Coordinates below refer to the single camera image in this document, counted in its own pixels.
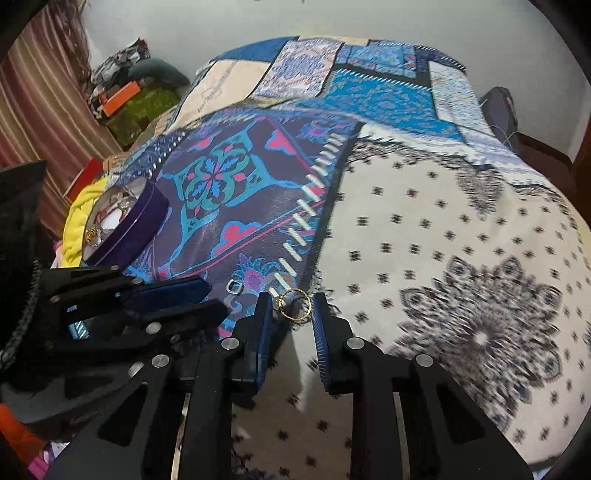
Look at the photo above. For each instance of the red and white box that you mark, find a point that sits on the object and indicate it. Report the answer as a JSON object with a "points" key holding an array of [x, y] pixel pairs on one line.
{"points": [[83, 180]]}

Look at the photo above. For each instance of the yellow cloth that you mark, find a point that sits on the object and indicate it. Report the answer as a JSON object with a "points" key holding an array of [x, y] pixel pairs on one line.
{"points": [[81, 221]]}

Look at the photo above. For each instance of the orange box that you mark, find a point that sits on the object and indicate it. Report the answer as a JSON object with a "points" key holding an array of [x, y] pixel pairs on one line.
{"points": [[121, 102]]}

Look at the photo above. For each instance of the gold flower charm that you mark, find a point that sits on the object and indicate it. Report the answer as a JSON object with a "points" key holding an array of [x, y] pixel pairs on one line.
{"points": [[93, 236]]}

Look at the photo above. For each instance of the striped brown curtain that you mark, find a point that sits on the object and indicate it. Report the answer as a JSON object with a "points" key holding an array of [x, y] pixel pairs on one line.
{"points": [[41, 101]]}

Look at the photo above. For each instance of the pile of clothes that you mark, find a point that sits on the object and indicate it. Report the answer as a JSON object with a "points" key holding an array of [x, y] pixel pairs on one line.
{"points": [[124, 55]]}

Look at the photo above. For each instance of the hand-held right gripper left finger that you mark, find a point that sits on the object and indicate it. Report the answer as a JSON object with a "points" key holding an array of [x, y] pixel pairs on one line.
{"points": [[265, 332]]}

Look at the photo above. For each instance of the blue patchwork blanket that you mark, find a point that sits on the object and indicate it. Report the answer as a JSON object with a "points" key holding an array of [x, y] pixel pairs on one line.
{"points": [[369, 184]]}

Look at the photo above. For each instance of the dark blue bag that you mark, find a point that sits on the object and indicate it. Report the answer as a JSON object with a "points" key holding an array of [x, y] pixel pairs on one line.
{"points": [[498, 108]]}

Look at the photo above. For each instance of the purple heart-shaped tin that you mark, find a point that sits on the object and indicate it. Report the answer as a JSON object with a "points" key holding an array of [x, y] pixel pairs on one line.
{"points": [[124, 221]]}

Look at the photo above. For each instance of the grey pillow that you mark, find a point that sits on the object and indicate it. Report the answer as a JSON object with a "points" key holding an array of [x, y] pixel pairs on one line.
{"points": [[159, 71]]}

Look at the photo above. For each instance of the green patterned cloth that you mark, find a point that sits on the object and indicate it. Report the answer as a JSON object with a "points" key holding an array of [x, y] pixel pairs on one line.
{"points": [[143, 115]]}

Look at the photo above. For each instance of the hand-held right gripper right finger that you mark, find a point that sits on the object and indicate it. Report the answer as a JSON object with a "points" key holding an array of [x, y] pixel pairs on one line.
{"points": [[321, 341]]}

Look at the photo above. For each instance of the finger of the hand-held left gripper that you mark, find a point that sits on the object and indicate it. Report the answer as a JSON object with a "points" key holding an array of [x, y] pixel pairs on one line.
{"points": [[166, 294], [184, 318]]}

